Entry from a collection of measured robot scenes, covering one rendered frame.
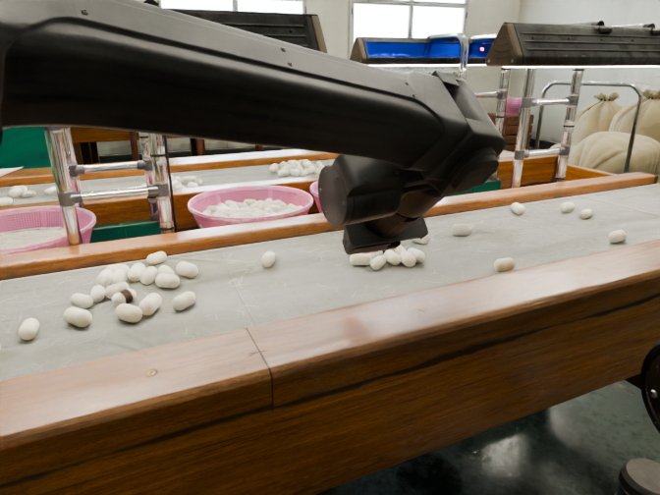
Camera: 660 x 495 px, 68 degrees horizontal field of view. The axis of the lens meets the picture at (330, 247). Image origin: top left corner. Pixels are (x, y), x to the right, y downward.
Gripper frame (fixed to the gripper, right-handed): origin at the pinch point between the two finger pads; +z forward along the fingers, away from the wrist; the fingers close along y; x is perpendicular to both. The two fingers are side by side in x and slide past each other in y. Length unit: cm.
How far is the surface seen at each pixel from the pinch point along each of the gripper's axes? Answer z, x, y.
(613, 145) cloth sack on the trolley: 141, -82, -277
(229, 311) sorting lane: 9.2, 4.0, 15.7
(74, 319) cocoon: 11.1, 1.0, 33.9
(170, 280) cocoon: 16.0, -3.4, 21.7
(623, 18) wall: 203, -258, -478
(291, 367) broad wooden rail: -6.2, 13.9, 13.9
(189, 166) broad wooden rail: 79, -55, 5
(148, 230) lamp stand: 53, -26, 21
